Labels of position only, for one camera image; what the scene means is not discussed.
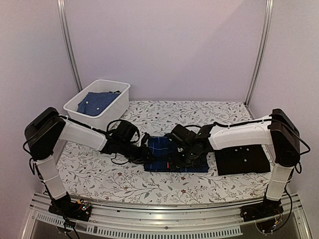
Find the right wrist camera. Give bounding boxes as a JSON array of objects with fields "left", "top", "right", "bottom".
[{"left": 167, "top": 133, "right": 178, "bottom": 147}]

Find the front aluminium rail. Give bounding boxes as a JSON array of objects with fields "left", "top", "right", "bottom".
[{"left": 21, "top": 193, "right": 314, "bottom": 239}]

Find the folded black shirt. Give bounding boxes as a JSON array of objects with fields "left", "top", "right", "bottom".
[{"left": 214, "top": 145, "right": 271, "bottom": 176}]

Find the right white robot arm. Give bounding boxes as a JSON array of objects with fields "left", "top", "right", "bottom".
[{"left": 168, "top": 109, "right": 311, "bottom": 217}]

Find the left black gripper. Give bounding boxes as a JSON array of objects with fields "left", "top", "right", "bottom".
[{"left": 119, "top": 140, "right": 157, "bottom": 165}]

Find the white plastic bin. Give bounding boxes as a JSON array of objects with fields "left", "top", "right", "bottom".
[{"left": 63, "top": 79, "right": 131, "bottom": 130}]

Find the left aluminium frame post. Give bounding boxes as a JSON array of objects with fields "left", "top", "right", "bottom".
[{"left": 57, "top": 0, "right": 83, "bottom": 92}]

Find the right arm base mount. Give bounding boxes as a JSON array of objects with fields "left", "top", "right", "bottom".
[{"left": 240, "top": 199, "right": 284, "bottom": 234}]

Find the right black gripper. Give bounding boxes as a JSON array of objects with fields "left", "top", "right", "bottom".
[{"left": 167, "top": 146, "right": 202, "bottom": 169}]

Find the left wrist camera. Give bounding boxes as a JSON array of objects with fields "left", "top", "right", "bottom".
[{"left": 141, "top": 132, "right": 150, "bottom": 144}]

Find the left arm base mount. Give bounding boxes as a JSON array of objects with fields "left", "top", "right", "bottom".
[{"left": 48, "top": 195, "right": 92, "bottom": 222}]

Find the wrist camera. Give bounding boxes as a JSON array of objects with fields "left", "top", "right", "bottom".
[
  {"left": 167, "top": 133, "right": 178, "bottom": 147},
  {"left": 141, "top": 132, "right": 150, "bottom": 144}
]

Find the blue plaid long sleeve shirt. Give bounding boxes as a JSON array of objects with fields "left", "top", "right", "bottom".
[{"left": 144, "top": 136, "right": 209, "bottom": 173}]

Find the blue checked shirt in bin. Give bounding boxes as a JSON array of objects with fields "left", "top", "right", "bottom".
[{"left": 77, "top": 91, "right": 121, "bottom": 117}]

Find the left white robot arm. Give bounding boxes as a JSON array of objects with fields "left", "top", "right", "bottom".
[{"left": 23, "top": 107, "right": 155, "bottom": 216}]

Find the right aluminium frame post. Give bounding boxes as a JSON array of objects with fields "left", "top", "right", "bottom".
[{"left": 244, "top": 0, "right": 274, "bottom": 107}]

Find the aluminium frame post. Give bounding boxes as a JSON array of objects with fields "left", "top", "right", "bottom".
[
  {"left": 57, "top": 0, "right": 83, "bottom": 92},
  {"left": 244, "top": 0, "right": 274, "bottom": 107}
]

